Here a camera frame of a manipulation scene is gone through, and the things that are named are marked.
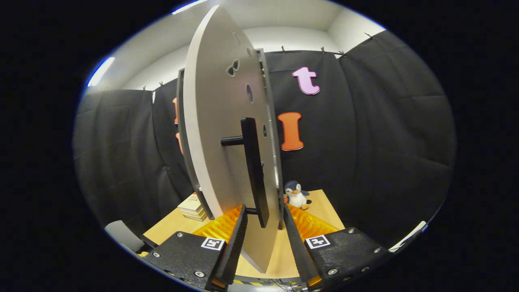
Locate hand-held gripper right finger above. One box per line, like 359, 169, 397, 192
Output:
283, 204, 392, 290

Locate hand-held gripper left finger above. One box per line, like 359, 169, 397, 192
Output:
141, 204, 248, 290

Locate black cabinet door handle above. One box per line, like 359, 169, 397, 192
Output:
221, 117, 270, 228

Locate beige shoe cabinet door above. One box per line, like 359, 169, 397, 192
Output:
182, 5, 281, 273

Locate dark grey shoe cabinet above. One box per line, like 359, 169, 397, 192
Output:
176, 48, 285, 230

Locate yellow-edged book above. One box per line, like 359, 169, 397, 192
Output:
182, 210, 208, 222

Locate penguin plush toy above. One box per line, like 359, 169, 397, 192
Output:
283, 180, 312, 210

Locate beige cover book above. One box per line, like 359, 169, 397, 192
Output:
178, 193, 202, 212

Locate black backdrop cloth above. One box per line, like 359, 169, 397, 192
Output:
73, 30, 458, 248

